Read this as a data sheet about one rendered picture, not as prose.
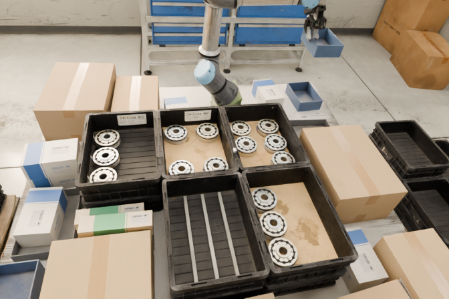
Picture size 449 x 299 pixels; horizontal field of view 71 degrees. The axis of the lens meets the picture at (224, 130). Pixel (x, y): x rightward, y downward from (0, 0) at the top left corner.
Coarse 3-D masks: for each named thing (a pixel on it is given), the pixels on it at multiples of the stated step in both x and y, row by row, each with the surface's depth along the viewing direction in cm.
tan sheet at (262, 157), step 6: (252, 126) 157; (252, 132) 154; (258, 138) 151; (264, 138) 151; (258, 144) 148; (258, 150) 145; (264, 150) 146; (288, 150) 147; (240, 156) 142; (252, 156) 142; (258, 156) 143; (264, 156) 143; (270, 156) 143; (246, 162) 139; (252, 162) 140; (258, 162) 140; (264, 162) 140
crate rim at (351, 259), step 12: (264, 168) 125; (276, 168) 125; (288, 168) 126; (312, 168) 127; (324, 192) 119; (252, 204) 112; (336, 216) 112; (264, 240) 102; (348, 240) 105; (300, 264) 98; (312, 264) 98; (324, 264) 98; (336, 264) 100
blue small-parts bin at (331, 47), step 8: (304, 32) 174; (320, 32) 178; (328, 32) 177; (304, 40) 174; (312, 40) 166; (320, 40) 180; (328, 40) 177; (336, 40) 170; (312, 48) 166; (320, 48) 162; (328, 48) 163; (336, 48) 164; (320, 56) 165; (328, 56) 166; (336, 56) 167
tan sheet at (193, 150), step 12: (192, 132) 150; (168, 144) 143; (180, 144) 144; (192, 144) 144; (204, 144) 145; (216, 144) 146; (168, 156) 138; (180, 156) 138; (192, 156) 139; (204, 156) 140; (216, 156) 140; (168, 168) 133
